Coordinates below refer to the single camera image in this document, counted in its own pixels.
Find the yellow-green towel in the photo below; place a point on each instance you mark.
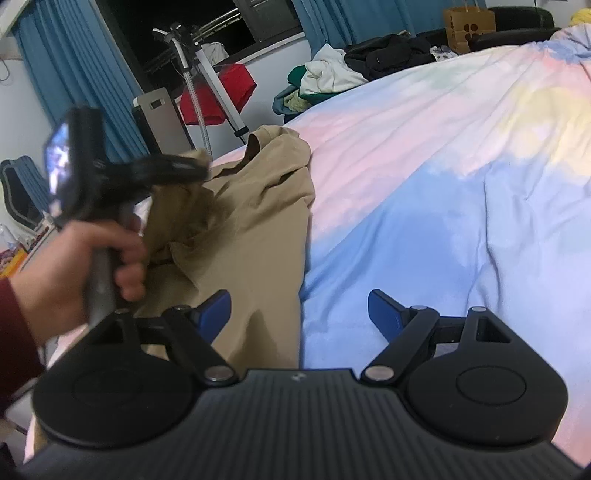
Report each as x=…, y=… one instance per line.
x=292, y=100

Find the pastel tie-dye bed sheet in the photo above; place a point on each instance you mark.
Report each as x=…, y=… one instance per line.
x=438, y=184

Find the brown paper bag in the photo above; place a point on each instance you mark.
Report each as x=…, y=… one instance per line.
x=461, y=27

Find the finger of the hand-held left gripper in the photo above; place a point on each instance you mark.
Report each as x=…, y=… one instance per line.
x=171, y=168

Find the white hanging cloth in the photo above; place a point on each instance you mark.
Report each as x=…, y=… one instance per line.
x=214, y=53

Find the white vanity desk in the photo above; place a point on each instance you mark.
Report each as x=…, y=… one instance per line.
x=27, y=240

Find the dark window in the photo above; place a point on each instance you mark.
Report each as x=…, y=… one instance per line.
x=152, y=27

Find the black armchair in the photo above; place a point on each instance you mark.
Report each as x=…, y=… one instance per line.
x=512, y=23

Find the red garment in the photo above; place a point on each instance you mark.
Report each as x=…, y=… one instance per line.
x=231, y=85

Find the grey panel board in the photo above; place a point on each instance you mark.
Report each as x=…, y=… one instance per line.
x=161, y=120

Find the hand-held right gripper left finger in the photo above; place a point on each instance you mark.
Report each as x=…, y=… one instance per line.
x=213, y=310

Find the wavy-edged mirror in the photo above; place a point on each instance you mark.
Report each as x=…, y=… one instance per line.
x=21, y=189

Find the blue curtain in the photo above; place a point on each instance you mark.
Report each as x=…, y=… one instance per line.
x=351, y=18
x=78, y=60

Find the white garment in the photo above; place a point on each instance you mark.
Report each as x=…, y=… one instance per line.
x=330, y=74

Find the orange box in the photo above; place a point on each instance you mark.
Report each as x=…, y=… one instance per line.
x=11, y=263

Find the green garment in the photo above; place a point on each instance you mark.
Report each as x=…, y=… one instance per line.
x=295, y=76

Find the tan shirt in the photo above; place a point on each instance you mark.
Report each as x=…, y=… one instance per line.
x=240, y=240

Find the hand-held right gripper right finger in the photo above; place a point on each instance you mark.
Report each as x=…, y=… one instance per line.
x=385, y=310

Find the person's left hand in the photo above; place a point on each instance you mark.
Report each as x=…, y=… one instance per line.
x=60, y=272

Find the yellow object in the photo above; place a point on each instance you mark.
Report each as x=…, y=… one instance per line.
x=581, y=16

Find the black jacket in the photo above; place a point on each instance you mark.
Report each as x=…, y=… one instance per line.
x=388, y=55

